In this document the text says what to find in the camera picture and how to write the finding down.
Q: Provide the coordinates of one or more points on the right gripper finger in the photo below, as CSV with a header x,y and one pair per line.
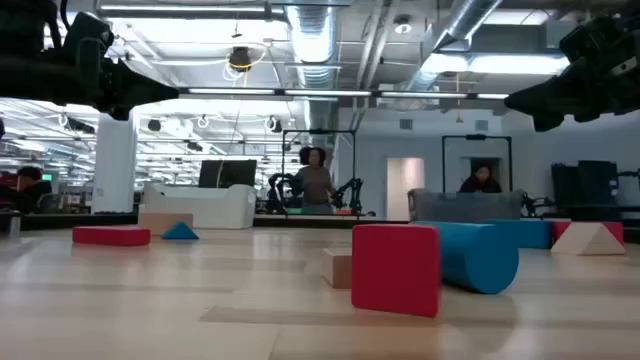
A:
x,y
540,100
547,124

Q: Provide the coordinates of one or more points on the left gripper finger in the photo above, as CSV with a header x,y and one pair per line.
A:
x,y
150,92
119,111

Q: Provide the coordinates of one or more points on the natural wood rectangular block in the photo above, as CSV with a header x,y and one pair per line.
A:
x,y
155,222

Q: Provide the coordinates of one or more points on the natural wood triangle block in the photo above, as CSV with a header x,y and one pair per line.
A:
x,y
587,242

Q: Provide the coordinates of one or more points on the red long block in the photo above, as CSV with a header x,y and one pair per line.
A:
x,y
111,236

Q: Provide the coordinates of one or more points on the blue triangle block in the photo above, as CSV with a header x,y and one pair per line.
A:
x,y
180,233

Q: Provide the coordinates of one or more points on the blue cylinder block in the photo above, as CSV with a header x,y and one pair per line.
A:
x,y
475,257

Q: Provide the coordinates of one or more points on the red cube block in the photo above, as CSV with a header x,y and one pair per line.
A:
x,y
395,270

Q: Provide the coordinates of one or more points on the small natural wood block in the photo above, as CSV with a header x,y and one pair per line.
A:
x,y
337,267

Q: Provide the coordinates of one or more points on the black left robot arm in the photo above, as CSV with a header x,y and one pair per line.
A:
x,y
30,65

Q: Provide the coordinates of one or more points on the black background robot arm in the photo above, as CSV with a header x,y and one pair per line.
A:
x,y
275,192
352,195
537,205

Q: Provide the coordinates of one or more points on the white building pillar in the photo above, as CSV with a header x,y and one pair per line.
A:
x,y
115,165

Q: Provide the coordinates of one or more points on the dark blue stacked crates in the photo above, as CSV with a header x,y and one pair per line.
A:
x,y
585,182

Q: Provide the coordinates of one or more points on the person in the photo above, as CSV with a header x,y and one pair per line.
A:
x,y
480,182
27,192
315,185

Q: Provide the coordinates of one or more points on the black hanging ceiling device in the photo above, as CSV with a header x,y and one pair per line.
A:
x,y
240,57

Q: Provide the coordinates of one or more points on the black monitor screen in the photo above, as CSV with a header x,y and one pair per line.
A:
x,y
227,173

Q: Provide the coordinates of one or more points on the dark grey translucent bin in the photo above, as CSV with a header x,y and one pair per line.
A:
x,y
465,205

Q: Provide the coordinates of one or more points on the white plastic bin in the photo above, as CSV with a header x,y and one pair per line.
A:
x,y
200,207

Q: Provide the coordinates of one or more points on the long ceiling light bar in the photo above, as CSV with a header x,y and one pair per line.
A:
x,y
325,93

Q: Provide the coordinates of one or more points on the black gantry frame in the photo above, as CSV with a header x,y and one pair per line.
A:
x,y
475,136
320,131

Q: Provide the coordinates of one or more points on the round silver ceiling duct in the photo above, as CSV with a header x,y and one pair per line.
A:
x,y
465,20
312,35

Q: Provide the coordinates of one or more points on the black aluminium table frame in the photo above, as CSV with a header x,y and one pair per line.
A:
x,y
75,221

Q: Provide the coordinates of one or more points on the small grey metal post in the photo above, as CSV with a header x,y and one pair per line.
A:
x,y
14,226

